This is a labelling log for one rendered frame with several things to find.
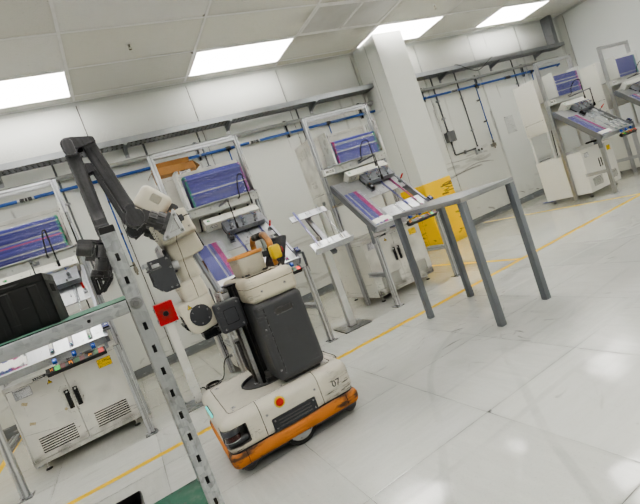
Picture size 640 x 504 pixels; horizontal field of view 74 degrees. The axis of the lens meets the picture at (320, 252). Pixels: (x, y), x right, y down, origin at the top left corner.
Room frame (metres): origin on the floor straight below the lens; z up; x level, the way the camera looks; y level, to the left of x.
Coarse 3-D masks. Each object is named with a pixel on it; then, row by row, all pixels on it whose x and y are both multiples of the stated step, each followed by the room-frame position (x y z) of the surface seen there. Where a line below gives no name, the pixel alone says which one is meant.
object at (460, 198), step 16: (464, 192) 2.77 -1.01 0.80; (480, 192) 2.51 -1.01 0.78; (512, 192) 2.61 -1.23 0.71; (416, 208) 2.92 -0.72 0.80; (432, 208) 2.67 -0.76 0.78; (464, 208) 2.45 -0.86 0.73; (512, 208) 2.64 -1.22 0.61; (400, 224) 3.05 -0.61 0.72; (448, 224) 3.22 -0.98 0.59; (464, 224) 2.47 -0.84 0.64; (448, 240) 3.24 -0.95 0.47; (528, 240) 2.61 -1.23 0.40; (480, 256) 2.45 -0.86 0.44; (528, 256) 2.64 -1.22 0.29; (416, 272) 3.05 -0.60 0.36; (464, 272) 3.22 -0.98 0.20; (480, 272) 2.47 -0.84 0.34; (464, 288) 3.25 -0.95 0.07; (544, 288) 2.61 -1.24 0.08; (496, 304) 2.45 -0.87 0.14; (496, 320) 2.47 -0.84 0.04
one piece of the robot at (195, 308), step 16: (192, 224) 2.05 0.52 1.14; (160, 240) 2.01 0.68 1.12; (176, 240) 2.07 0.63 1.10; (192, 240) 2.09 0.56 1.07; (176, 256) 2.05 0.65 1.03; (192, 256) 2.10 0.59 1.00; (176, 272) 2.10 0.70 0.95; (192, 272) 2.08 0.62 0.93; (192, 288) 2.03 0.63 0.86; (176, 304) 2.17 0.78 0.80; (192, 304) 2.02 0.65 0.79; (208, 304) 2.04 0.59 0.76; (192, 320) 2.00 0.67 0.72; (208, 320) 2.03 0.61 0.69
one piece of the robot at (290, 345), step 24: (264, 240) 2.16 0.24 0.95; (240, 288) 2.06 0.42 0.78; (264, 288) 2.00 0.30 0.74; (288, 288) 2.05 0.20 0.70; (264, 312) 1.98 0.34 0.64; (288, 312) 2.02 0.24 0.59; (240, 336) 2.18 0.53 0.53; (264, 336) 1.98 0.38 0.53; (288, 336) 2.01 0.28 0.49; (312, 336) 2.05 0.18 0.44; (264, 360) 2.13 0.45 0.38; (288, 360) 1.99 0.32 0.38; (312, 360) 2.04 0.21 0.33
